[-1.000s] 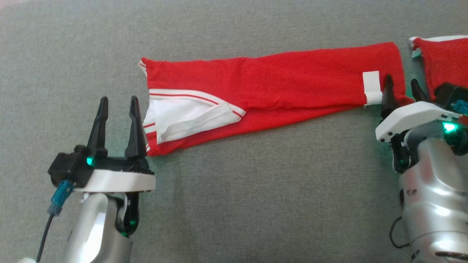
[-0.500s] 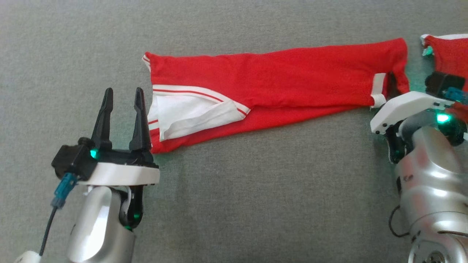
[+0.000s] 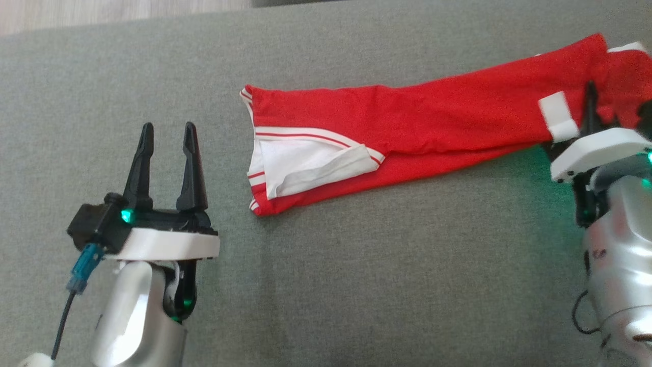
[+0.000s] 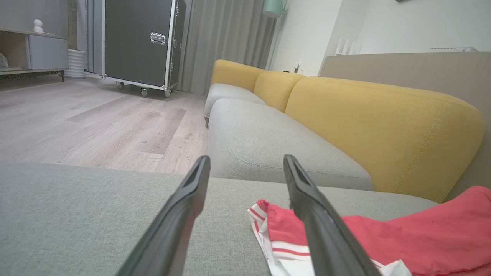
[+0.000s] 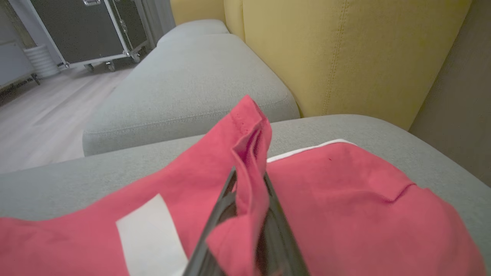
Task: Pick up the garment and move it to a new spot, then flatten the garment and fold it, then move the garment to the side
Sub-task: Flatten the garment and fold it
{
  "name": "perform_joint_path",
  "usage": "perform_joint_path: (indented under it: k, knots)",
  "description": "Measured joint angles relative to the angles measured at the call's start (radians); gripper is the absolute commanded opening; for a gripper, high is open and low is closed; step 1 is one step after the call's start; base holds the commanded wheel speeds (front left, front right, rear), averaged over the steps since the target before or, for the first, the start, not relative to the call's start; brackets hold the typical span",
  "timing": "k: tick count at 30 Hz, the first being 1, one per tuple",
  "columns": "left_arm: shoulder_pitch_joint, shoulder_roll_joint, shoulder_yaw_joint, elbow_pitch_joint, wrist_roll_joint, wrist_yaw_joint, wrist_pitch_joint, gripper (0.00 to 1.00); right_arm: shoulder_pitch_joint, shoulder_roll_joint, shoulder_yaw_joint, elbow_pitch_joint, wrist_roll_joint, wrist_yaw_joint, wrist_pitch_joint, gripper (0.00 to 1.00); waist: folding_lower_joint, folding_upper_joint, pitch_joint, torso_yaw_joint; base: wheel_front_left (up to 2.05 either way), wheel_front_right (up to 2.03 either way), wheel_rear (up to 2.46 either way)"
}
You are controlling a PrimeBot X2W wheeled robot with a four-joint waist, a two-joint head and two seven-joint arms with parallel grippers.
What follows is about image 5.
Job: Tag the black flight case on casters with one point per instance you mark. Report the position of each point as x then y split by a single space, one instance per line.
80 30

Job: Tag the red white basketball jersey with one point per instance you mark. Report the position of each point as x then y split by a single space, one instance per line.
76 237

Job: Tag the red garment with white stripe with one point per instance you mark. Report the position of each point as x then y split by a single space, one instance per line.
76 184

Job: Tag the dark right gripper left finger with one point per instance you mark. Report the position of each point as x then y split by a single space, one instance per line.
203 260

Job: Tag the white low cabinet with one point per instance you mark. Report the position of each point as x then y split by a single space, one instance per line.
13 61

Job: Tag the grey curtain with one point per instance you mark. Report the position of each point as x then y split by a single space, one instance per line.
157 17

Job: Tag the white ribbed cylinder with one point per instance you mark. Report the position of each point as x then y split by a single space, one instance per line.
40 61

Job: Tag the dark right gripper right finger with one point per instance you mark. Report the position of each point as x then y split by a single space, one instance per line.
284 260

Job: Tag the grey sofa seat cushion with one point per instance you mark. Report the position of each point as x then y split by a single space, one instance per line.
191 88

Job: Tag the small yellow sofa back cushion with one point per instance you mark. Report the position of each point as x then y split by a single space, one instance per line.
195 9

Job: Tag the large yellow sofa back cushion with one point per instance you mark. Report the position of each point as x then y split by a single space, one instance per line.
345 57

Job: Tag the red shorts with white stripe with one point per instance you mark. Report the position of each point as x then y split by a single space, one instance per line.
364 214

